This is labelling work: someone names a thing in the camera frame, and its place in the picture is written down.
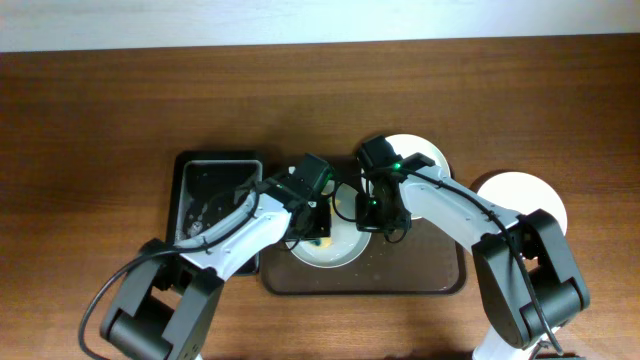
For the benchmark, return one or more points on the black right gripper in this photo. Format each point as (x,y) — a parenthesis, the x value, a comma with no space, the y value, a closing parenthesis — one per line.
(373,215)

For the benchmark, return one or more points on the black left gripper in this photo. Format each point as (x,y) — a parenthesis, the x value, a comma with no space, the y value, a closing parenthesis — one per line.
(310,226)

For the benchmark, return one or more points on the pale green plate red stain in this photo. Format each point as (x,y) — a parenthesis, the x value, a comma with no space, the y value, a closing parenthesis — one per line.
(348,241)

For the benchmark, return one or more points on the yellow green sponge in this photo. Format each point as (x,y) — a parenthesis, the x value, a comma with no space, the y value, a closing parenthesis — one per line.
(324,242)

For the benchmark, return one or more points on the white plate with red stain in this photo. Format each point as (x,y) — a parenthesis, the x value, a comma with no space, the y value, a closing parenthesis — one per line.
(522,192)

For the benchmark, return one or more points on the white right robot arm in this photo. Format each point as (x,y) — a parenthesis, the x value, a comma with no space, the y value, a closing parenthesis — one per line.
(529,281)

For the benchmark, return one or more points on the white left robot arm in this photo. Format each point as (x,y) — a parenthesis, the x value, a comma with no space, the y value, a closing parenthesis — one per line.
(167,301)

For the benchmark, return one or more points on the brown plastic serving tray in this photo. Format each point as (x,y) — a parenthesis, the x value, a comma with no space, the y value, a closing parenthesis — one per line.
(425,262)

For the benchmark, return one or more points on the cream plate with red stain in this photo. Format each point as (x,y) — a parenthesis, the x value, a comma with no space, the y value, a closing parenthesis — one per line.
(425,150)

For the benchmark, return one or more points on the black wash basin with water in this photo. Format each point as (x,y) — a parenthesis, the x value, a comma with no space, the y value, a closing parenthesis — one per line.
(205,188)

